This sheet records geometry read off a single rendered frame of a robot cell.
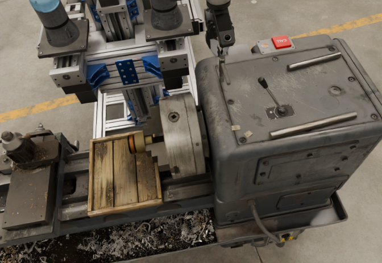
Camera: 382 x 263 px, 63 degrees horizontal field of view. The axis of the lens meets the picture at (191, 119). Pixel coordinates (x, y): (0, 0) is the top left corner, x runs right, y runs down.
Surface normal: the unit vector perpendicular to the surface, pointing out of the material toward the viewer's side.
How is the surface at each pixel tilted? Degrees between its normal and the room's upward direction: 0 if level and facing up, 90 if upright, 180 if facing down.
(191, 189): 0
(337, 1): 0
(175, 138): 35
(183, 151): 53
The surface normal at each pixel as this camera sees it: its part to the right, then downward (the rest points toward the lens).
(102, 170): -0.07, -0.57
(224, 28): 0.05, -0.12
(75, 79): 0.15, 0.80
